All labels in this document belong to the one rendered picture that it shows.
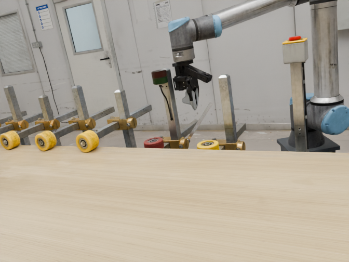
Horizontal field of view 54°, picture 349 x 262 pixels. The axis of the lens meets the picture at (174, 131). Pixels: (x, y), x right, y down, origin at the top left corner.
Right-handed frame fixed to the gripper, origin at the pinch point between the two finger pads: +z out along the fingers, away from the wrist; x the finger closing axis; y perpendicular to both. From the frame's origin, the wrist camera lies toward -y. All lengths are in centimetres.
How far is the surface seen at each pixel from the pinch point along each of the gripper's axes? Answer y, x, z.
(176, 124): 6.0, 9.0, 4.8
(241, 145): -21.6, 9.6, 13.7
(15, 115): 107, 10, -3
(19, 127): 104, 11, 4
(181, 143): 4.5, 10.1, 12.8
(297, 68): -43.8, 9.4, -14.2
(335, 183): -57, 46, 9
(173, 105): 6.0, 8.4, -3.4
